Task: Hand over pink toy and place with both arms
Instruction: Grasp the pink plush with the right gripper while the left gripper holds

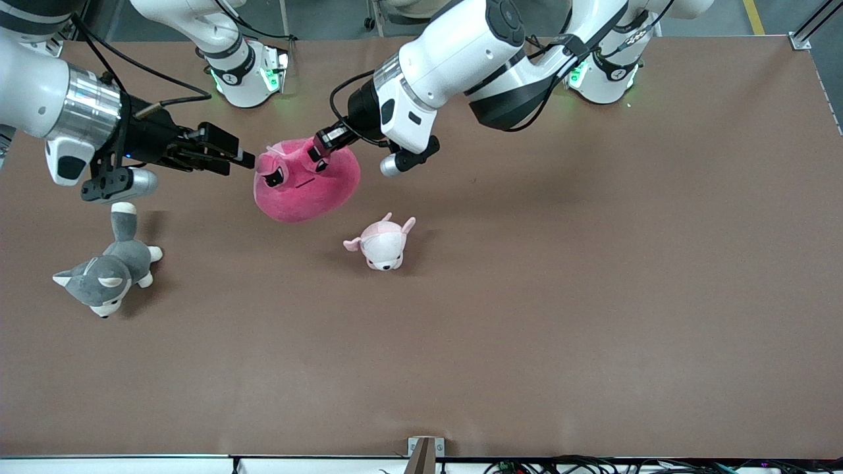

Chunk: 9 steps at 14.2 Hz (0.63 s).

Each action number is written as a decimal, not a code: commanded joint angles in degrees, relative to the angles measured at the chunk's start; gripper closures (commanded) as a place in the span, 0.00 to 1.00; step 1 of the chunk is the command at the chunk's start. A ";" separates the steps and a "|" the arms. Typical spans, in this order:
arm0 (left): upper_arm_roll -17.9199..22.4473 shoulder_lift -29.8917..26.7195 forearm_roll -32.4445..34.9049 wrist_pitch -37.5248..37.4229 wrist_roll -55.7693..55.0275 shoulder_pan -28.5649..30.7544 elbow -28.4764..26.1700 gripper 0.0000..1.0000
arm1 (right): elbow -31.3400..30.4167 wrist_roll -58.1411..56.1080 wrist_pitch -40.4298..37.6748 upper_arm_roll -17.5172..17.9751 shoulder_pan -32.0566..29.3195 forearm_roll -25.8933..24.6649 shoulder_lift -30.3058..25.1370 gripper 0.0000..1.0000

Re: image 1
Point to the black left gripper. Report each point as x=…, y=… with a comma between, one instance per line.
x=361, y=109

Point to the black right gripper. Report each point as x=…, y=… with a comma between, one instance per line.
x=148, y=139

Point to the round hot pink plush toy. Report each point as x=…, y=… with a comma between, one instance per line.
x=306, y=191

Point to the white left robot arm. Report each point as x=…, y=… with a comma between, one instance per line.
x=474, y=59

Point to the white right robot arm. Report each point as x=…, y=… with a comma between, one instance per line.
x=39, y=92

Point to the pale pink white plush puppy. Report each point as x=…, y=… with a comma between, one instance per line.
x=383, y=245

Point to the beige swivel stool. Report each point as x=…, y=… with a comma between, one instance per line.
x=395, y=10

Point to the grey white plush husky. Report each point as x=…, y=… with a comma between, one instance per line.
x=108, y=273

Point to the aluminium frame profile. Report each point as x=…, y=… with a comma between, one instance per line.
x=813, y=26
x=56, y=46

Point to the metal bracket with brown post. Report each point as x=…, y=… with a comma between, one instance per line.
x=425, y=454

